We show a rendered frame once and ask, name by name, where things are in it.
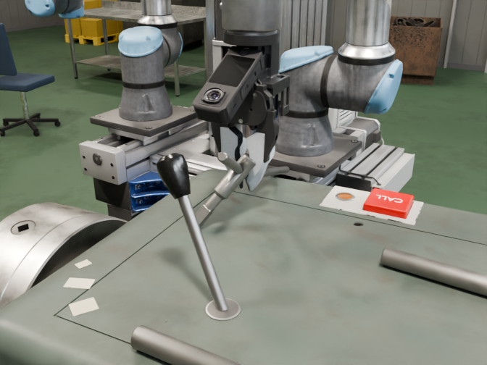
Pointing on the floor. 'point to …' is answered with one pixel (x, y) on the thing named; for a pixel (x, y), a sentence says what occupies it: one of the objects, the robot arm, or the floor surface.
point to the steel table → (116, 11)
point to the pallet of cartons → (93, 27)
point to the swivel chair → (17, 82)
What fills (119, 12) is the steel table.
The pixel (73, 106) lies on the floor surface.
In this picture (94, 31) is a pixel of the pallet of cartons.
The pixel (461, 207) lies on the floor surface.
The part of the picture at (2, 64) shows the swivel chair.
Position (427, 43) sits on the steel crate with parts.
